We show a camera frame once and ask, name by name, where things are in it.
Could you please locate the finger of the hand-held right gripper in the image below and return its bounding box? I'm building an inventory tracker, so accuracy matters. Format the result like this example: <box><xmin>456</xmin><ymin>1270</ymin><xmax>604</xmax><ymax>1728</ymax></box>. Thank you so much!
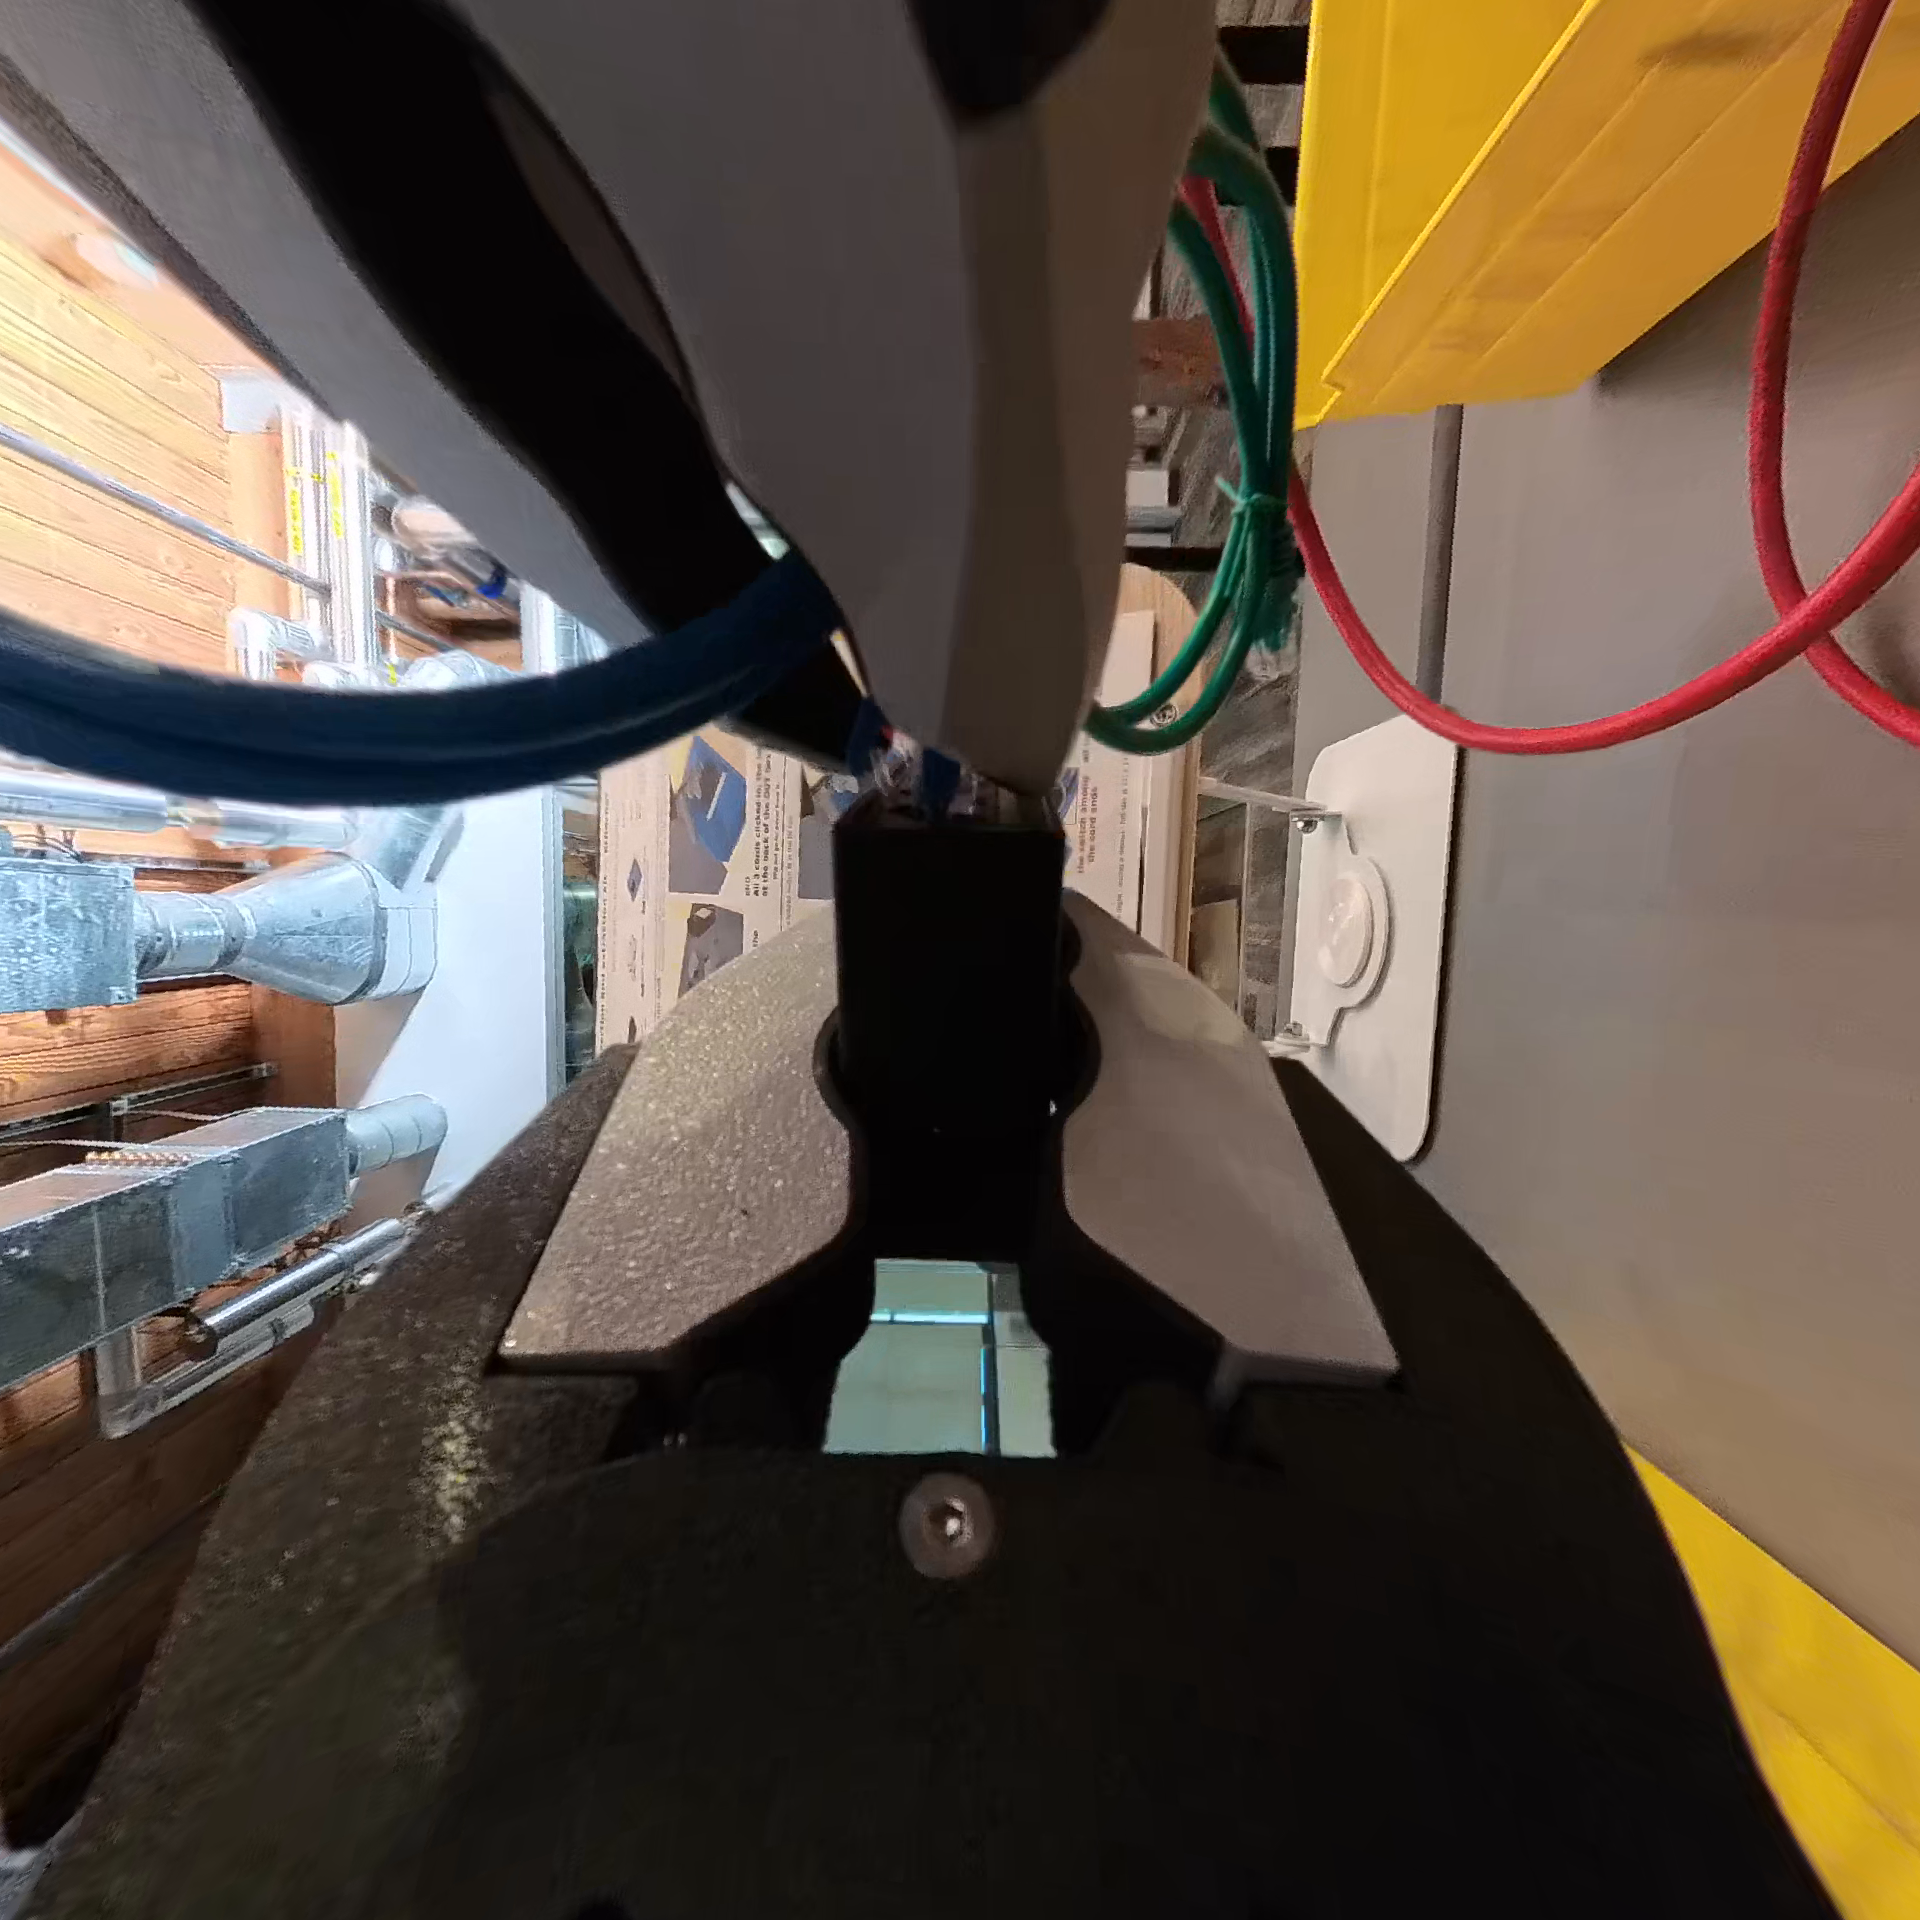
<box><xmin>323</xmin><ymin>0</ymin><xmax>1220</xmax><ymax>792</ymax></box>
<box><xmin>0</xmin><ymin>0</ymin><xmax>781</xmax><ymax>643</ymax></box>

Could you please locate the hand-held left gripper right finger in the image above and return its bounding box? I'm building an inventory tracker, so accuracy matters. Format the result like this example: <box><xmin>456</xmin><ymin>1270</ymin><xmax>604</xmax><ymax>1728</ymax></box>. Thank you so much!
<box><xmin>1048</xmin><ymin>896</ymin><xmax>1401</xmax><ymax>1414</ymax></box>

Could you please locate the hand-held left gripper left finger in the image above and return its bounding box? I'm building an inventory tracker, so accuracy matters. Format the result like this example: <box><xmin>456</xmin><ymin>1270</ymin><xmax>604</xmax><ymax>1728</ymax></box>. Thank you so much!
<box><xmin>499</xmin><ymin>907</ymin><xmax>876</xmax><ymax>1419</ymax></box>

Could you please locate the black ethernet switch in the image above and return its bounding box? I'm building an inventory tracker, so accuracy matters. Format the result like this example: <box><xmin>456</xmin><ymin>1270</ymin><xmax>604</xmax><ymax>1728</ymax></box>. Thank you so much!
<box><xmin>833</xmin><ymin>790</ymin><xmax>1068</xmax><ymax>1262</ymax></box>

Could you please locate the green ethernet cable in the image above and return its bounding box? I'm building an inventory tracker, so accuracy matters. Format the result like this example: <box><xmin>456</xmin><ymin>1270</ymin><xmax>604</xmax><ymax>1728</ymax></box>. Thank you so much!
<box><xmin>1084</xmin><ymin>66</ymin><xmax>1306</xmax><ymax>757</ymax></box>

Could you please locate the yellow plastic bin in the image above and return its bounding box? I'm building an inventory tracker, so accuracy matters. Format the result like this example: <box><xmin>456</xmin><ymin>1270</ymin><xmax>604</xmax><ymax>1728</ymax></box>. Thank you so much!
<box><xmin>1628</xmin><ymin>1446</ymin><xmax>1920</xmax><ymax>1920</ymax></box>
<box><xmin>1290</xmin><ymin>0</ymin><xmax>1920</xmax><ymax>431</ymax></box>

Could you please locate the blue ethernet cable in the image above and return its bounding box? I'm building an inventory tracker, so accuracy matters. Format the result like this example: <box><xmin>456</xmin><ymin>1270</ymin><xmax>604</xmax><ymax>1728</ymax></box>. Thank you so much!
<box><xmin>0</xmin><ymin>551</ymin><xmax>993</xmax><ymax>817</ymax></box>

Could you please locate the red ethernet cable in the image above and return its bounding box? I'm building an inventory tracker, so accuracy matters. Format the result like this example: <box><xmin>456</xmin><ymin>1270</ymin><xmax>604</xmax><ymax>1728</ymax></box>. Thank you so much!
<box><xmin>1177</xmin><ymin>0</ymin><xmax>1920</xmax><ymax>753</ymax></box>

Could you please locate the printed instruction poster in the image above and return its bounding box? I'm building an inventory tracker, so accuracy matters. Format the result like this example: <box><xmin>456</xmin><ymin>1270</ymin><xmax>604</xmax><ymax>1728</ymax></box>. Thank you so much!
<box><xmin>596</xmin><ymin>614</ymin><xmax>1156</xmax><ymax>1050</ymax></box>

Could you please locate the silver ventilation duct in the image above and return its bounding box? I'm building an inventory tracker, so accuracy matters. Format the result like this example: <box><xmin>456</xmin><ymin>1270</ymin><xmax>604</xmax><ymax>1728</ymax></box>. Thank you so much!
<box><xmin>0</xmin><ymin>848</ymin><xmax>452</xmax><ymax>1021</ymax></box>

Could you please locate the rectangular metal duct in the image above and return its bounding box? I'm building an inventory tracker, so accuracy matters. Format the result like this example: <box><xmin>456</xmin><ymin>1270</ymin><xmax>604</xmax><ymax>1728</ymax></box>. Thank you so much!
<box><xmin>0</xmin><ymin>1095</ymin><xmax>452</xmax><ymax>1402</ymax></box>

